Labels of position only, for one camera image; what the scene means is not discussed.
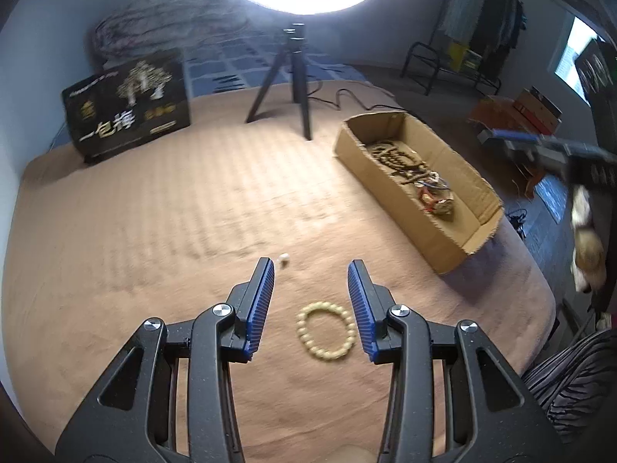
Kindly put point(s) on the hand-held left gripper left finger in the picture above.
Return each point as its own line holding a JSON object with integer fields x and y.
{"x": 260, "y": 304}

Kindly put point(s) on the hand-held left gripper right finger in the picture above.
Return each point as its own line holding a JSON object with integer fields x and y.
{"x": 361, "y": 308}

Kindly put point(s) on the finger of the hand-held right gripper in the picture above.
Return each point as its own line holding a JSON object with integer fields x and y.
{"x": 511, "y": 136}
{"x": 535, "y": 152}

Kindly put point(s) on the cardboard box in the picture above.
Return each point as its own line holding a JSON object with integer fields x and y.
{"x": 434, "y": 246}

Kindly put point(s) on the person's right hand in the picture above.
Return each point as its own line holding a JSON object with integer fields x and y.
{"x": 590, "y": 251}

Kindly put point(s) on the orange cloth covered furniture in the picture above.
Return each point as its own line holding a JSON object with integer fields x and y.
{"x": 496, "y": 111}

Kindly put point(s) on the brown cardboard carton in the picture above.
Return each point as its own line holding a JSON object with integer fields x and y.
{"x": 535, "y": 106}

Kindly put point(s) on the small white bead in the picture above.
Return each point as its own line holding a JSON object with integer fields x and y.
{"x": 283, "y": 256}

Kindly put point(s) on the yellow box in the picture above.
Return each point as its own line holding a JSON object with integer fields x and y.
{"x": 458, "y": 55}

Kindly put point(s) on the bright window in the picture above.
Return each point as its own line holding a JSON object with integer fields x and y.
{"x": 571, "y": 53}

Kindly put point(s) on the dark hanging clothes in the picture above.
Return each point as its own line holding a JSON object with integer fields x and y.
{"x": 496, "y": 19}

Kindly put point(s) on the black clothes rack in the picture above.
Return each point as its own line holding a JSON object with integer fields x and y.
{"x": 413, "y": 50}

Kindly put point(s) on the pale striped hanging cloth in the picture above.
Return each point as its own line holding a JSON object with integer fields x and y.
{"x": 462, "y": 5}

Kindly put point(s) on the striped clothing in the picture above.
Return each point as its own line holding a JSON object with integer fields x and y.
{"x": 578, "y": 376}

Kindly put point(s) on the black printed box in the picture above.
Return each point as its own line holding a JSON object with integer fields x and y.
{"x": 120, "y": 120}

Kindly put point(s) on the black tripod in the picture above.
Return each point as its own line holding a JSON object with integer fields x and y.
{"x": 294, "y": 53}

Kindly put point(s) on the blue patterned bed sheet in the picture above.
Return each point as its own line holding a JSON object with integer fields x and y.
{"x": 231, "y": 67}

